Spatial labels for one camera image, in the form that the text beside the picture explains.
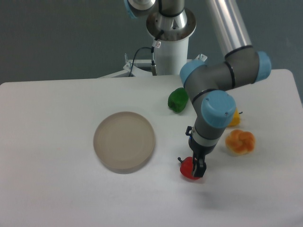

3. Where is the red toy pepper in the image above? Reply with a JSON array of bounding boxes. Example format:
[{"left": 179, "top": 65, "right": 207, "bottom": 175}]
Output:
[{"left": 178, "top": 157, "right": 201, "bottom": 180}]

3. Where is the beige round plate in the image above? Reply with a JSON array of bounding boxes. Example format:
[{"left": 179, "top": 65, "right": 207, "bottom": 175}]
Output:
[{"left": 93, "top": 112, "right": 156, "bottom": 174}]

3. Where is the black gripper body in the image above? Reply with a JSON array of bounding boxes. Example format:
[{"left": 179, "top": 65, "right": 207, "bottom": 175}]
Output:
[{"left": 186, "top": 126, "right": 215, "bottom": 162}]

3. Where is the knotted bread roll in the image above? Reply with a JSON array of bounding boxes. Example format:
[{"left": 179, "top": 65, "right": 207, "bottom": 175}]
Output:
[{"left": 225, "top": 129, "right": 256, "bottom": 155}]

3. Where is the white metal base frame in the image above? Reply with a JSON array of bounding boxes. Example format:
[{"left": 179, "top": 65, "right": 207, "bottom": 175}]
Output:
[{"left": 97, "top": 53, "right": 209, "bottom": 79}]

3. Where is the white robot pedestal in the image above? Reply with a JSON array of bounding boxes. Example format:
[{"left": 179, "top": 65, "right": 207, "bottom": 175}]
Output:
[{"left": 146, "top": 8, "right": 196, "bottom": 75}]

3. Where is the black cable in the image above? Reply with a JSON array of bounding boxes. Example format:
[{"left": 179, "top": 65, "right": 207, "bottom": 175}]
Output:
[{"left": 129, "top": 29, "right": 165, "bottom": 78}]

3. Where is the green toy pepper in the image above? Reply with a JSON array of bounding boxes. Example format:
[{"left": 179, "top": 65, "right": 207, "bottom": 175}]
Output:
[{"left": 168, "top": 87, "right": 189, "bottom": 113}]

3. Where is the yellow toy pepper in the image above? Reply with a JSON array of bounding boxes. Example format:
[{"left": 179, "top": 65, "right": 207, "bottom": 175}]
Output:
[{"left": 227, "top": 108, "right": 243, "bottom": 128}]

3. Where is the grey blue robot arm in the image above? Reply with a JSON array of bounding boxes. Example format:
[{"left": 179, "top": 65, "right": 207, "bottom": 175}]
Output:
[{"left": 124, "top": 0, "right": 271, "bottom": 178}]

